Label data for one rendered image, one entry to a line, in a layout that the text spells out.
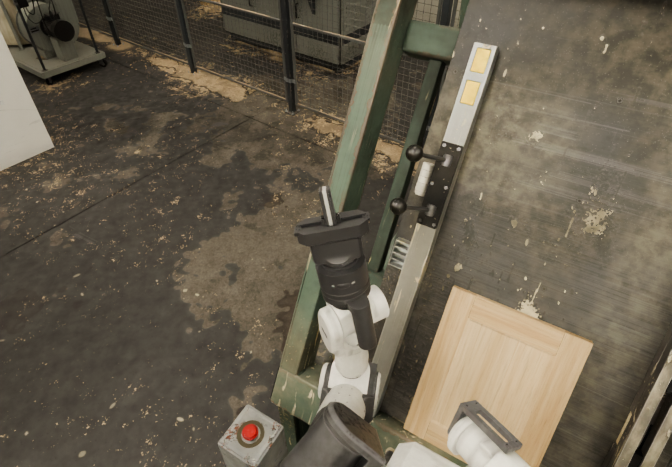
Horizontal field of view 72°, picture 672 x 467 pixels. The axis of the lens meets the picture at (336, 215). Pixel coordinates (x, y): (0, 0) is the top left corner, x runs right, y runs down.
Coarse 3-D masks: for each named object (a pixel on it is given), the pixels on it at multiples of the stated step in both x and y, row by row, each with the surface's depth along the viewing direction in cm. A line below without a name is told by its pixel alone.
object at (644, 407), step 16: (656, 368) 91; (656, 384) 89; (640, 400) 93; (656, 400) 89; (640, 416) 90; (656, 416) 92; (624, 432) 95; (640, 432) 91; (656, 432) 90; (624, 448) 92; (640, 448) 94; (656, 448) 90; (608, 464) 97; (624, 464) 93; (640, 464) 92
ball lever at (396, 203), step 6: (396, 198) 100; (390, 204) 100; (396, 204) 99; (402, 204) 99; (396, 210) 99; (402, 210) 99; (420, 210) 105; (426, 210) 106; (432, 210) 106; (432, 216) 107
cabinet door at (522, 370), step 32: (448, 320) 111; (480, 320) 108; (512, 320) 104; (448, 352) 112; (480, 352) 109; (512, 352) 105; (544, 352) 102; (576, 352) 99; (448, 384) 113; (480, 384) 109; (512, 384) 106; (544, 384) 103; (416, 416) 117; (448, 416) 114; (480, 416) 110; (512, 416) 107; (544, 416) 103; (544, 448) 104
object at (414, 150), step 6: (414, 144) 98; (408, 150) 97; (414, 150) 96; (420, 150) 97; (408, 156) 97; (414, 156) 96; (420, 156) 97; (426, 156) 100; (432, 156) 101; (438, 156) 102; (444, 156) 103; (450, 156) 103; (444, 162) 103; (450, 162) 103
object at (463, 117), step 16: (496, 48) 98; (464, 80) 102; (480, 80) 100; (480, 96) 101; (464, 112) 102; (448, 128) 104; (464, 128) 103; (464, 144) 103; (416, 224) 110; (416, 240) 110; (432, 240) 109; (416, 256) 111; (416, 272) 111; (400, 288) 113; (416, 288) 112; (400, 304) 114; (400, 320) 114; (384, 336) 116; (400, 336) 115; (384, 352) 117; (384, 368) 117; (384, 384) 118
